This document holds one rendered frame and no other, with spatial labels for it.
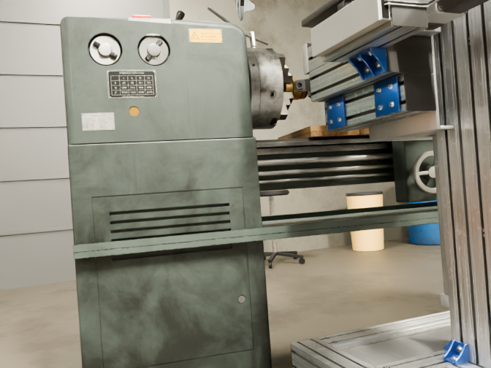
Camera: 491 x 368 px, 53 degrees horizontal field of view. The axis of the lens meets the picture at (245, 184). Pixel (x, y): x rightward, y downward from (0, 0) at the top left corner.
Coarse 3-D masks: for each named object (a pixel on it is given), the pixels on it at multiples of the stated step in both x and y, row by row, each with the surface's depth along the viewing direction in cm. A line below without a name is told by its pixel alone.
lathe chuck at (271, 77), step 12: (252, 48) 183; (264, 48) 185; (264, 60) 178; (276, 60) 179; (264, 72) 176; (276, 72) 177; (264, 84) 176; (276, 84) 177; (264, 96) 177; (276, 96) 178; (264, 108) 179; (276, 108) 180; (264, 120) 184
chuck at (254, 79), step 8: (248, 48) 183; (248, 56) 178; (248, 64) 176; (256, 64) 176; (248, 72) 176; (256, 72) 175; (256, 80) 175; (256, 88) 175; (256, 96) 176; (256, 104) 177; (256, 112) 179
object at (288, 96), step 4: (284, 92) 191; (288, 92) 192; (284, 96) 190; (288, 96) 190; (292, 96) 191; (284, 100) 189; (288, 100) 190; (292, 100) 192; (284, 104) 188; (288, 104) 189; (284, 108) 187; (288, 108) 191; (284, 112) 186; (280, 116) 187; (284, 116) 187; (272, 120) 186; (276, 120) 186
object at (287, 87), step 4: (292, 80) 192; (284, 84) 196; (288, 84) 192; (292, 84) 192; (284, 88) 197; (288, 88) 192; (292, 88) 192; (292, 92) 192; (296, 92) 192; (304, 92) 193; (296, 96) 193; (300, 96) 195; (304, 96) 195
